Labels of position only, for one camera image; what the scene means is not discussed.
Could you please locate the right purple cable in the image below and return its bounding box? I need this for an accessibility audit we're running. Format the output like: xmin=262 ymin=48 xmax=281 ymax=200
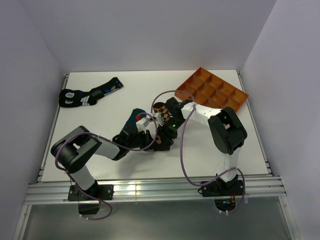
xmin=150 ymin=90 xmax=246 ymax=215

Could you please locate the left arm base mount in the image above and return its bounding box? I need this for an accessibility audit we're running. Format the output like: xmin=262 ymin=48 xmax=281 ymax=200
xmin=67 ymin=183 xmax=114 ymax=215

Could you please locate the aluminium front rail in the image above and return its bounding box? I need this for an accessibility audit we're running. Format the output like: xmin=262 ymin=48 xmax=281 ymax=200
xmin=23 ymin=175 xmax=287 ymax=205

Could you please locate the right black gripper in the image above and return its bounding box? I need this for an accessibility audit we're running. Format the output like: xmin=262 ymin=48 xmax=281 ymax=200
xmin=156 ymin=117 xmax=186 ymax=151

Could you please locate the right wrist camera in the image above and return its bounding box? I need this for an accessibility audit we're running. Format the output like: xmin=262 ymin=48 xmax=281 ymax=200
xmin=151 ymin=112 xmax=164 ymax=125

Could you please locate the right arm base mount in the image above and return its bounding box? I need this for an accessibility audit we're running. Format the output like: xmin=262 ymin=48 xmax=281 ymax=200
xmin=197 ymin=175 xmax=245 ymax=213

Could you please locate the purple cable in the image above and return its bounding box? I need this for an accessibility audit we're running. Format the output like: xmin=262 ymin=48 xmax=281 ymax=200
xmin=54 ymin=112 xmax=161 ymax=221
xmin=150 ymin=90 xmax=246 ymax=215

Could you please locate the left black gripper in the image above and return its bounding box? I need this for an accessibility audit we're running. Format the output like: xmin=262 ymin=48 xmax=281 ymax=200
xmin=126 ymin=128 xmax=159 ymax=151

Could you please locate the dark teal sock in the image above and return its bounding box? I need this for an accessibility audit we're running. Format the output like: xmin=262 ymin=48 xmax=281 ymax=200
xmin=122 ymin=108 xmax=146 ymax=134

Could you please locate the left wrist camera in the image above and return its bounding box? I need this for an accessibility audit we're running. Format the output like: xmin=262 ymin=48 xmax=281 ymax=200
xmin=135 ymin=115 xmax=151 ymax=134

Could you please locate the black blue sports sock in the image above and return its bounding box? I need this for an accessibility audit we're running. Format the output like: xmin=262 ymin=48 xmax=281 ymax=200
xmin=58 ymin=77 xmax=124 ymax=108

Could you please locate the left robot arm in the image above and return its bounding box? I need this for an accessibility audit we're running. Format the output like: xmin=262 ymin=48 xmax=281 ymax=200
xmin=50 ymin=125 xmax=157 ymax=200

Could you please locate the orange compartment tray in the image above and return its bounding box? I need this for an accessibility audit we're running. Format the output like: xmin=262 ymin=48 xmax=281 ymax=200
xmin=174 ymin=67 xmax=249 ymax=111

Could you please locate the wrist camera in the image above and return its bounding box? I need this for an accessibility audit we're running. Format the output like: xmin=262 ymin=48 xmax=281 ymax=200
xmin=135 ymin=115 xmax=151 ymax=134
xmin=151 ymin=112 xmax=164 ymax=125

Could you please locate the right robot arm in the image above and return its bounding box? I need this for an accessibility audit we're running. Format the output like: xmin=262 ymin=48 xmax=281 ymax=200
xmin=152 ymin=97 xmax=248 ymax=195

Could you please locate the brown argyle sock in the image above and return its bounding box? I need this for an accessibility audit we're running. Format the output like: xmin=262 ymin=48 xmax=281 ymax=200
xmin=152 ymin=101 xmax=176 ymax=151

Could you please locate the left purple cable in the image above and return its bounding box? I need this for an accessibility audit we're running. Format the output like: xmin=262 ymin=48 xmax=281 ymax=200
xmin=54 ymin=112 xmax=161 ymax=221

